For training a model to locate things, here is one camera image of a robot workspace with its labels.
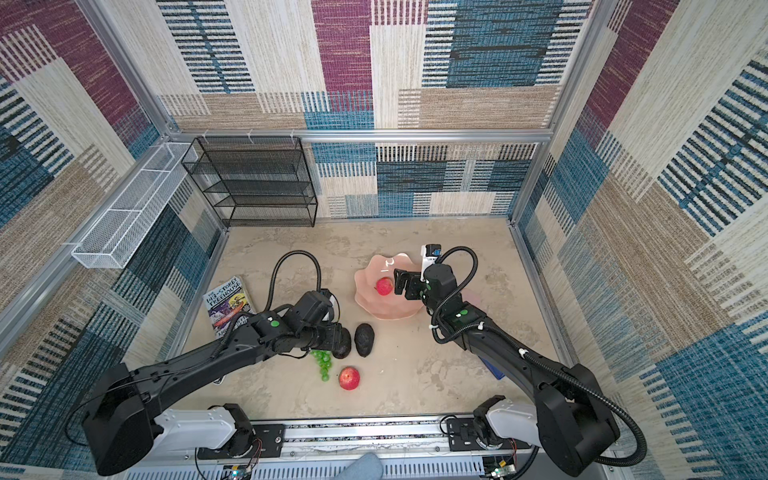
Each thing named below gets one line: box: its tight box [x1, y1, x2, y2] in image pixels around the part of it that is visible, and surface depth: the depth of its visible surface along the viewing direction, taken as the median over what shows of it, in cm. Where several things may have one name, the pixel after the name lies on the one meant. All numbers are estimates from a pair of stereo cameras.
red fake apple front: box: [338, 366, 361, 391], surface depth 81 cm
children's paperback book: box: [202, 276, 254, 338], surface depth 97 cm
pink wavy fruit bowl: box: [354, 253, 424, 321], surface depth 99 cm
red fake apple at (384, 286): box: [374, 277, 393, 296], surface depth 99 cm
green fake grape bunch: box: [310, 350, 332, 382], surface depth 85 cm
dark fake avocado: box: [354, 323, 375, 358], surface depth 87 cm
